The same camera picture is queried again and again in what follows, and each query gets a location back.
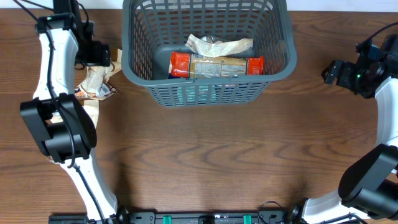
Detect beige snack pouch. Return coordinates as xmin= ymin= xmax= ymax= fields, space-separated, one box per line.
xmin=49 ymin=100 xmax=100 ymax=127
xmin=75 ymin=49 xmax=123 ymax=101
xmin=185 ymin=34 xmax=254 ymax=58

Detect spaghetti packet orange ends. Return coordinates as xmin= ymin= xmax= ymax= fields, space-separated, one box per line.
xmin=169 ymin=52 xmax=264 ymax=77

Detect tissue multipack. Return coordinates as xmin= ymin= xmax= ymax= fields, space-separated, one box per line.
xmin=168 ymin=73 xmax=251 ymax=89

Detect teal snack packet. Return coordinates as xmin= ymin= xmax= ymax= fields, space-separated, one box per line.
xmin=172 ymin=85 xmax=220 ymax=106

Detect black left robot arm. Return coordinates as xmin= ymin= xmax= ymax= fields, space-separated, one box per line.
xmin=20 ymin=0 xmax=130 ymax=223

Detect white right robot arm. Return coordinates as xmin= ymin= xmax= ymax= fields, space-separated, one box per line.
xmin=285 ymin=34 xmax=397 ymax=223

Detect grey plastic basket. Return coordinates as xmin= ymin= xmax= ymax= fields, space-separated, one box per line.
xmin=122 ymin=0 xmax=297 ymax=107

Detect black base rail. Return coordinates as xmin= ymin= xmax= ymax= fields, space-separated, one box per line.
xmin=48 ymin=210 xmax=361 ymax=224

